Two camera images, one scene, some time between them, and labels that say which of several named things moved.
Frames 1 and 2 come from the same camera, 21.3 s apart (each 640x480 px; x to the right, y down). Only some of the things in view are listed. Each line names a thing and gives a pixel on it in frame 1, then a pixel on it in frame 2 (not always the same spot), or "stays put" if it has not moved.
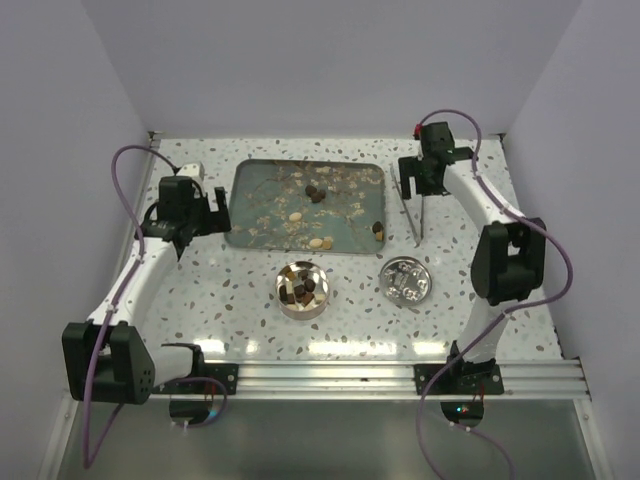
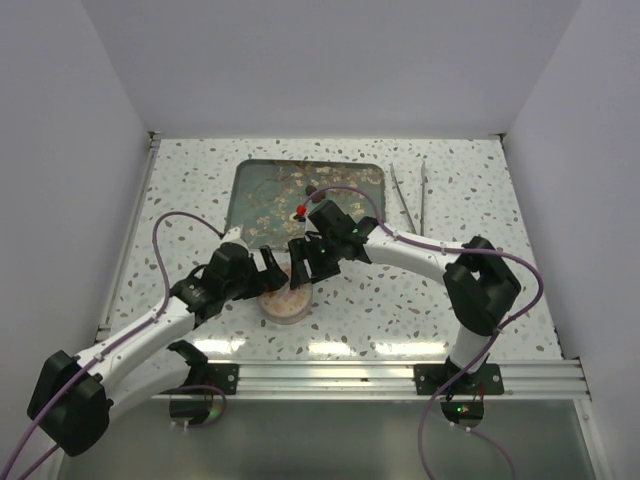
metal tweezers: x=416 y=239 stays put
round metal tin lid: x=406 y=280 → x=285 y=302
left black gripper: x=215 y=221 → x=270 y=278
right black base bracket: x=458 y=379 stays put
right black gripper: x=410 y=167 → x=300 y=249
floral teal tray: x=308 y=206 stays put
